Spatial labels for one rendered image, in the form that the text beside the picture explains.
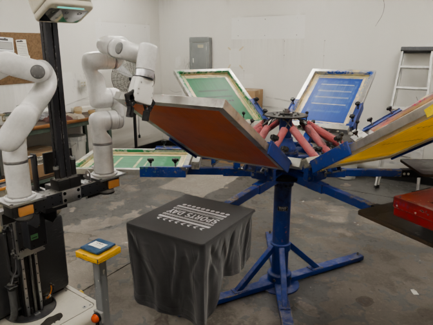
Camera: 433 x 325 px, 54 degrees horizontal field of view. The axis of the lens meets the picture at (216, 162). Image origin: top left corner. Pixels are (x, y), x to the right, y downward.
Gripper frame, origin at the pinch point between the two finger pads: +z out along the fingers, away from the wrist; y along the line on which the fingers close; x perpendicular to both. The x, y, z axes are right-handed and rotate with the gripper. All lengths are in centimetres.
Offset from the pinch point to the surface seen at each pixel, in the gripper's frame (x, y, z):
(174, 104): 5.5, -14.6, -8.2
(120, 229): -175, -193, 97
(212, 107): 24.5, -14.5, -8.2
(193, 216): 1, -50, 41
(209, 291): 20, -43, 71
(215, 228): 18, -43, 43
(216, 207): 4, -65, 36
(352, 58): -45, -451, -151
